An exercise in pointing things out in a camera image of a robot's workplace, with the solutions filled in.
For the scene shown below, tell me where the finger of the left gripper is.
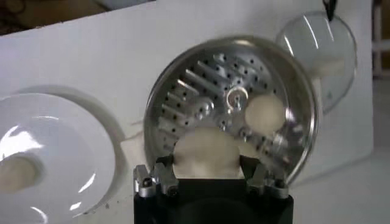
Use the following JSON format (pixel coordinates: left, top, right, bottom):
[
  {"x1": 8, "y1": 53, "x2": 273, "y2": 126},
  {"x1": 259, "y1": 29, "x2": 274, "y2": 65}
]
[{"x1": 322, "y1": 0, "x2": 338, "y2": 21}]

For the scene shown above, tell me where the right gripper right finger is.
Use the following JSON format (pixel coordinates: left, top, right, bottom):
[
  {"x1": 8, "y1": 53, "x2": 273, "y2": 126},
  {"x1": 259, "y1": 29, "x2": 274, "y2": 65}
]
[{"x1": 239, "y1": 155, "x2": 290, "y2": 199}]

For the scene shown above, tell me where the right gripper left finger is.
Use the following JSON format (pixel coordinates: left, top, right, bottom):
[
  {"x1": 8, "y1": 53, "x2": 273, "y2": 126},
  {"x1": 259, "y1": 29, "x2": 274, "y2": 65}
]
[{"x1": 133, "y1": 155, "x2": 180, "y2": 198}]

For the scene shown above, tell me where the glass lid with cream handle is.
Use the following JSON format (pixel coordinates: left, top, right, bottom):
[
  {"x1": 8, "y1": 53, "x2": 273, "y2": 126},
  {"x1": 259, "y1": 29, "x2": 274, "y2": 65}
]
[{"x1": 275, "y1": 10, "x2": 358, "y2": 114}]

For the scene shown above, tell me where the white steamed baozi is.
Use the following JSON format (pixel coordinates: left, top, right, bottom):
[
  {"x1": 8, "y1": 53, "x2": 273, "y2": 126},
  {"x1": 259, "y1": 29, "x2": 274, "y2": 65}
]
[
  {"x1": 172, "y1": 126, "x2": 244, "y2": 180},
  {"x1": 0, "y1": 155, "x2": 42, "y2": 194},
  {"x1": 244, "y1": 94, "x2": 286, "y2": 135}
]

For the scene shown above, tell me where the stainless steel steamer basket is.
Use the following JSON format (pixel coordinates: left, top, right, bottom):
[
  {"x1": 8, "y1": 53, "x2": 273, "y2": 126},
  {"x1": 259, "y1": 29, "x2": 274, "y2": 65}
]
[{"x1": 120, "y1": 35, "x2": 324, "y2": 186}]

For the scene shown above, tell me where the white round plate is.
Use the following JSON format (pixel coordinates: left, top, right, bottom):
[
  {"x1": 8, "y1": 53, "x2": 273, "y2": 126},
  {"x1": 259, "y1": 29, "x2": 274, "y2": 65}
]
[{"x1": 0, "y1": 85, "x2": 129, "y2": 224}]

